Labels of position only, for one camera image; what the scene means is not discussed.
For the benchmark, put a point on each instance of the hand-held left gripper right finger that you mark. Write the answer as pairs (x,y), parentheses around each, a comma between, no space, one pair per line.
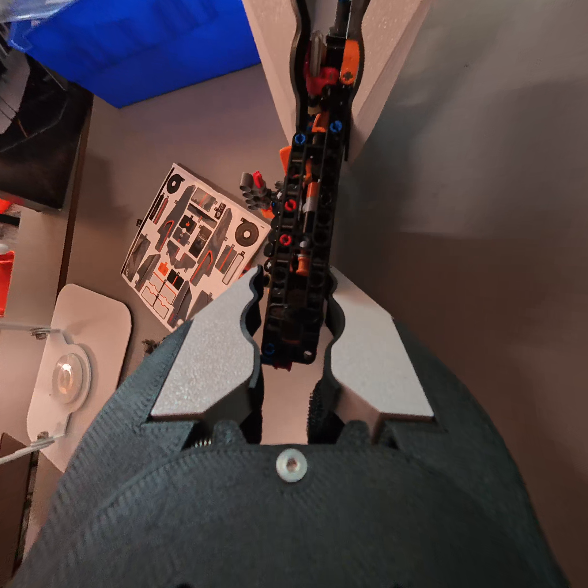
(376,367)

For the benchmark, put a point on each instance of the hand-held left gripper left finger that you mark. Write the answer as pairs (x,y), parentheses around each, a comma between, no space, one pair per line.
(206,363)

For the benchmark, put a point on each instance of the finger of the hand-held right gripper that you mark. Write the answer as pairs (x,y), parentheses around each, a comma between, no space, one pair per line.
(390,46)
(271,41)

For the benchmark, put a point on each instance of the black lego frame assembly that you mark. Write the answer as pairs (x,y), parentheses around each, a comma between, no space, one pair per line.
(321,275)

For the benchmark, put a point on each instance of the lego sticker sheet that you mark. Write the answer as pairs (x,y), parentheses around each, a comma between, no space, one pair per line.
(193,239)

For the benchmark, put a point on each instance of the grey lego engine piece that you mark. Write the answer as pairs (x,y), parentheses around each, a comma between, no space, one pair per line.
(252,190)

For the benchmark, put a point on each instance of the blue plastic bin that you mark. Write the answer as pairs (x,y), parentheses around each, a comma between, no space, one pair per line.
(138,46)

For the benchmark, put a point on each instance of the clear suction cup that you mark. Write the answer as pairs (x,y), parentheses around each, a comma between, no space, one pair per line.
(69,374)

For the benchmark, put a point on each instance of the orange plastic object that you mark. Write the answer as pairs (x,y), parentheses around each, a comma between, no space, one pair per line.
(5,285)

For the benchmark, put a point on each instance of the clear plastic bag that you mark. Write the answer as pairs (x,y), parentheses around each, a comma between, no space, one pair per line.
(18,13)

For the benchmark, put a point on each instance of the black cardboard box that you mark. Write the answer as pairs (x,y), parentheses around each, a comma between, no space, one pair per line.
(36,151)

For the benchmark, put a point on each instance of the white rounded base plate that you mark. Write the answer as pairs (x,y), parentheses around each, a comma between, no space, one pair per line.
(101,321)

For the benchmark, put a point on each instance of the clear acrylic bracket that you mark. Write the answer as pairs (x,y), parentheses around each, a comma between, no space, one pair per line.
(27,327)

